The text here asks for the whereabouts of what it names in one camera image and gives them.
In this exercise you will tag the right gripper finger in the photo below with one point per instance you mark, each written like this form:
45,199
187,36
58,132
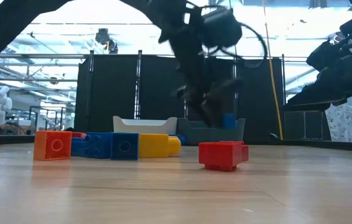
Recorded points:
328,91
316,105

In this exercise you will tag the small red toy block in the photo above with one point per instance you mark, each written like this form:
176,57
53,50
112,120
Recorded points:
219,155
245,152

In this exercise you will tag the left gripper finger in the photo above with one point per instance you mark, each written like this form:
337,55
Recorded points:
196,98
222,96

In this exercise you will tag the medium red toy block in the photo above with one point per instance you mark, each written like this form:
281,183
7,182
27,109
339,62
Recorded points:
79,135

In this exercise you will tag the small orange toy block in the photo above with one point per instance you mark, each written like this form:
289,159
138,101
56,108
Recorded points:
53,145

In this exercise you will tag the low black panel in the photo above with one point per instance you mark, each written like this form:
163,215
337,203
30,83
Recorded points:
306,124

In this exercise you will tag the white plastic bin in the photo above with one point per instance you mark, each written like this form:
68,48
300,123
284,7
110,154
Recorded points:
145,126

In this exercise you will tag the medium yellow toy block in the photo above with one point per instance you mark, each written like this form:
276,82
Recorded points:
159,145

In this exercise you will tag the teal plastic bin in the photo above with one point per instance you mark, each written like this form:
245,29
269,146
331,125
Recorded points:
201,133

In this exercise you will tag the medium blue toy block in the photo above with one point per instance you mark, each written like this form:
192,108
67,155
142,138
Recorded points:
229,121

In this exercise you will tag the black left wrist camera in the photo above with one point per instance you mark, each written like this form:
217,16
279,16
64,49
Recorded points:
221,26

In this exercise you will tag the white patterned sheet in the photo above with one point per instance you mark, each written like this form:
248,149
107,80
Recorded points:
344,127

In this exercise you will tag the black hanging device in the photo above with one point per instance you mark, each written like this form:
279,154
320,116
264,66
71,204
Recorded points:
106,40

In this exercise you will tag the black partition screen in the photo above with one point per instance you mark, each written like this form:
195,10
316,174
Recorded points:
113,93

